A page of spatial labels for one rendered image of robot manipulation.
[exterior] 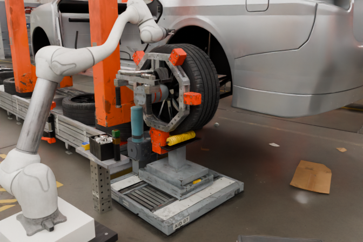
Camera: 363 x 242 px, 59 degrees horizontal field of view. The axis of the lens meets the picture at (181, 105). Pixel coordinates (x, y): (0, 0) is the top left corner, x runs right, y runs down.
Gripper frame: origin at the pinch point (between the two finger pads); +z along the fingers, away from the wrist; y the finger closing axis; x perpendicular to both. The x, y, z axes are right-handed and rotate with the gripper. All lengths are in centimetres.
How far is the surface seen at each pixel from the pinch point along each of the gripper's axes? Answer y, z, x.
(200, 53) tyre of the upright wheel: 20.0, 4.5, -13.6
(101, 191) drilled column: -31, -42, -111
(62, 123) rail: -134, 43, -108
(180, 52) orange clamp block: 12.8, -15.7, -11.3
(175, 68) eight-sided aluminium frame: 10.9, -17.7, -21.8
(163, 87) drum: 0.2, -10.7, -37.6
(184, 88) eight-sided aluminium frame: 18.7, -20.7, -33.4
